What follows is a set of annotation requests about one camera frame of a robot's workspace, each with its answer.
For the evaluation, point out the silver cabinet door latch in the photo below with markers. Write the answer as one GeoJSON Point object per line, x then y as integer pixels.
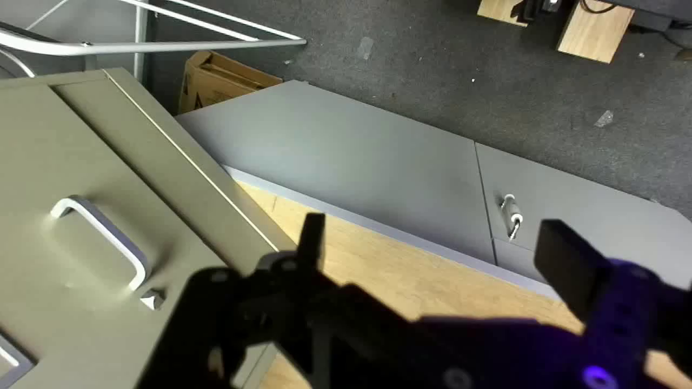
{"type": "Point", "coordinates": [511, 215]}

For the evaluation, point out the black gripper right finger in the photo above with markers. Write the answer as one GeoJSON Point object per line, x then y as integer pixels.
{"type": "Point", "coordinates": [568, 265]}

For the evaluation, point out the grey metal tube frame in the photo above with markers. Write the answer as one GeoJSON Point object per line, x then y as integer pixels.
{"type": "Point", "coordinates": [143, 47]}

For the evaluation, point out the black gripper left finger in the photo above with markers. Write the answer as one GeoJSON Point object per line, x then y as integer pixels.
{"type": "Point", "coordinates": [311, 240]}

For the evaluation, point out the grey cabinet with wooden top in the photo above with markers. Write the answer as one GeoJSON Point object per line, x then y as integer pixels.
{"type": "Point", "coordinates": [360, 157]}

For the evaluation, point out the small light wooden block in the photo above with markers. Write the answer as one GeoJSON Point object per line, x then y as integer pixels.
{"type": "Point", "coordinates": [500, 12]}

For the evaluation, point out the brown cardboard box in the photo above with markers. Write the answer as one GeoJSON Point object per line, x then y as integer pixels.
{"type": "Point", "coordinates": [217, 77]}

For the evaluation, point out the small silver drawer lock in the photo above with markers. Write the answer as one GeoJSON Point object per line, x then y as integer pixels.
{"type": "Point", "coordinates": [152, 296]}

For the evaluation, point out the beige metal drawer cabinet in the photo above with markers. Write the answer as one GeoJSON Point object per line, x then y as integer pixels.
{"type": "Point", "coordinates": [108, 143]}

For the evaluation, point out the silver label holder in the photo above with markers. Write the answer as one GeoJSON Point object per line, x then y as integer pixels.
{"type": "Point", "coordinates": [16, 356]}

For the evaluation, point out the large light wooden block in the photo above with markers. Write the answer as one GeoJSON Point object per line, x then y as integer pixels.
{"type": "Point", "coordinates": [594, 31]}

